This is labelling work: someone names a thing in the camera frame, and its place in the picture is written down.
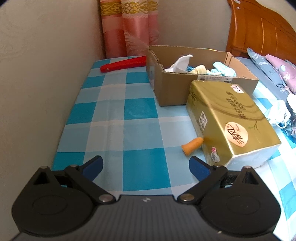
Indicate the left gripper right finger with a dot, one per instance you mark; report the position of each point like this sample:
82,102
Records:
209,178

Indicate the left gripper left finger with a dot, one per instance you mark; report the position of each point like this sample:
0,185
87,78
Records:
82,178

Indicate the orange foam earplug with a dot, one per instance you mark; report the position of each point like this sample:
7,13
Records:
192,146

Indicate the light blue face mask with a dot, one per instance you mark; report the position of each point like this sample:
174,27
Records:
278,114

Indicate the gold tissue pack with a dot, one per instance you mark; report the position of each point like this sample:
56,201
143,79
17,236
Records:
235,131

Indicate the blue white checkered tablecloth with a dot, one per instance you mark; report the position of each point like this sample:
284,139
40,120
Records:
116,115

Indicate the blue floral bedsheet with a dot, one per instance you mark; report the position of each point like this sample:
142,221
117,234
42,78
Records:
278,92

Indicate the brown cardboard box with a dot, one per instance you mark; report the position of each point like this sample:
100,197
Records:
172,88

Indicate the blue floral pillow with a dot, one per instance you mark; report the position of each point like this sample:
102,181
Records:
265,66

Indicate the red folding fan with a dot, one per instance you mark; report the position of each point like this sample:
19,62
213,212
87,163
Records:
124,64

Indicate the pink floral pillow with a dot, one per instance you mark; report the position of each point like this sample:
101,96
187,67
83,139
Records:
286,70

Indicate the pink curtain with gold band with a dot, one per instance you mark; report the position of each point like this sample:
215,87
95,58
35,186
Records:
129,27

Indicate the wooden bed headboard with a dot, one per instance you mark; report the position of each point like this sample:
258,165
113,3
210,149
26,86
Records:
260,29

